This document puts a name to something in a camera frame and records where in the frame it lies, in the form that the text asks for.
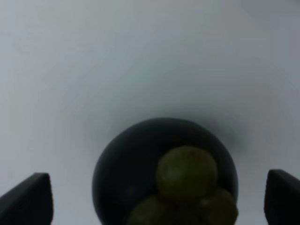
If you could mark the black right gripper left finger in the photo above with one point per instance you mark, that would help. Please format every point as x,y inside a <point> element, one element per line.
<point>28,203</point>

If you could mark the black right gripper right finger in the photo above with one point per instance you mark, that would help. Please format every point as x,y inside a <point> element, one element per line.
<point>282,198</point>

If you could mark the dark mangosteen green calyx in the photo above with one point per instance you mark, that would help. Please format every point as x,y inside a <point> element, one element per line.
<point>152,167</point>

